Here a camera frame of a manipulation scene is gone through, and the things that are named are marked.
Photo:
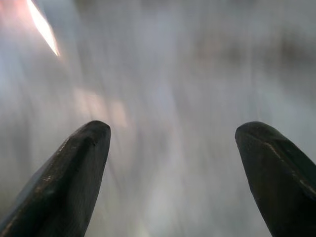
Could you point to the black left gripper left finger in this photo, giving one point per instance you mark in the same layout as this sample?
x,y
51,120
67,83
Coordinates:
x,y
64,187

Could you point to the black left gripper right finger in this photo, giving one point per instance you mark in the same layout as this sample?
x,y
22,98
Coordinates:
x,y
281,182

